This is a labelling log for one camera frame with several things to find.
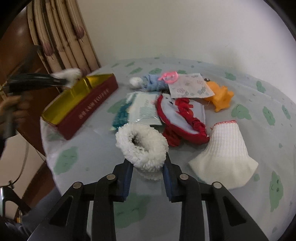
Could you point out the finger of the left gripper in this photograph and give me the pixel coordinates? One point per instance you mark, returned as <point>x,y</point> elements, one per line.
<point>37,78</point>
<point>19,88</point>

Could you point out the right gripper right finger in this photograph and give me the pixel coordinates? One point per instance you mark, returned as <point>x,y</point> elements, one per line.
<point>181,187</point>

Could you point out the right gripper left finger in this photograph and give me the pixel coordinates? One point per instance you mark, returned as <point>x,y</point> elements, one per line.
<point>113,187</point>

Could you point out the white knit sock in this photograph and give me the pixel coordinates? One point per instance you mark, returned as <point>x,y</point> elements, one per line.
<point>225,158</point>

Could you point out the white fluffy slipper sock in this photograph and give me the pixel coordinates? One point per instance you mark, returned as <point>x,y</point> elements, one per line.
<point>143,146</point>

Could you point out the red trimmed light blue cloth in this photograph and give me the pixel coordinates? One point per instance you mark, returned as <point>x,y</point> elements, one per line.
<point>184,120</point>

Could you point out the tissue pack teal white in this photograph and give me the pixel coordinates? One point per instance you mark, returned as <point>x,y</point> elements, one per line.
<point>137,107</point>

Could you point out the orange plush toy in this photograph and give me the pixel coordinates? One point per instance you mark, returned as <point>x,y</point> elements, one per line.
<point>222,96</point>

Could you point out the white printed pouch pink ribbon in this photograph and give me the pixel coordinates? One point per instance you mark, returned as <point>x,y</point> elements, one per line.
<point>186,85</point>

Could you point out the blue towel with pompom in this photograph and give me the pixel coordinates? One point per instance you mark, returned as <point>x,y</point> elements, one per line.
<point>148,83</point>

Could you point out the person left hand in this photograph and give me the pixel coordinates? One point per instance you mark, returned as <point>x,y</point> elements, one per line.
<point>19,104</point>

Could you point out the red gold tin box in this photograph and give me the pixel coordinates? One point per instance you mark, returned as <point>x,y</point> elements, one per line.
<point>70,110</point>

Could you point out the beige patterned curtain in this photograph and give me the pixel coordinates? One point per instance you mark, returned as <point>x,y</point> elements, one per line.
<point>57,27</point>

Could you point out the light blue cloud tablecloth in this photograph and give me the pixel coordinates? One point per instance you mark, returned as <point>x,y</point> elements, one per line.
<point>266,119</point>

